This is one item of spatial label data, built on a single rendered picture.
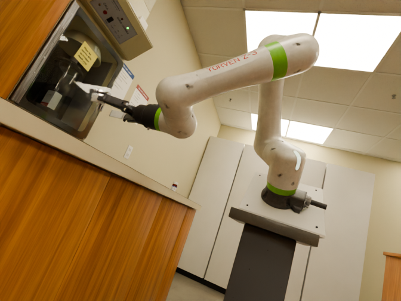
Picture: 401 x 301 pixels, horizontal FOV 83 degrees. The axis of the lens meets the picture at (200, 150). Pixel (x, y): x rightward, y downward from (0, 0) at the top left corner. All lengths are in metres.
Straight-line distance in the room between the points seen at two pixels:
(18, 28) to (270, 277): 1.12
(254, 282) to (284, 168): 0.44
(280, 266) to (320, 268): 2.66
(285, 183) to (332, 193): 2.78
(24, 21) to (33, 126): 0.39
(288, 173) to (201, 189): 2.83
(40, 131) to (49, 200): 0.19
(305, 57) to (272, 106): 0.27
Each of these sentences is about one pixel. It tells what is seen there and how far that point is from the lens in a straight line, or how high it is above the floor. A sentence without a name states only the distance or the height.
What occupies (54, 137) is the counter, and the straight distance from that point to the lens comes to 0.60.
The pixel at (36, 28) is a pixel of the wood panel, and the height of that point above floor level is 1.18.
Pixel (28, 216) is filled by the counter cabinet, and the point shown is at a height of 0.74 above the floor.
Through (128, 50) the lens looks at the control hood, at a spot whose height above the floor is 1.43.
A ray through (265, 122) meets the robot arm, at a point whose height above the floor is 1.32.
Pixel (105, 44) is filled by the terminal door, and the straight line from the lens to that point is 1.09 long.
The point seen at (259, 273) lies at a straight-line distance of 0.98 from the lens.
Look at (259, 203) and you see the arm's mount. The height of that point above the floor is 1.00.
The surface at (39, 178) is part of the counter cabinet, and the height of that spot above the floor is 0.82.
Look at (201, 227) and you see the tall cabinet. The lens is 3.62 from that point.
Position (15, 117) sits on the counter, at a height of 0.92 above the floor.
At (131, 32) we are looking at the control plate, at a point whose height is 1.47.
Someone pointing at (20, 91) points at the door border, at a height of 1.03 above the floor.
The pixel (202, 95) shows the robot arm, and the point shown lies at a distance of 0.70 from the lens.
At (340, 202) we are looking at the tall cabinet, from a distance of 3.73.
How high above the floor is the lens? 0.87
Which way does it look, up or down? 15 degrees up
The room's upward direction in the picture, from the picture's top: 20 degrees clockwise
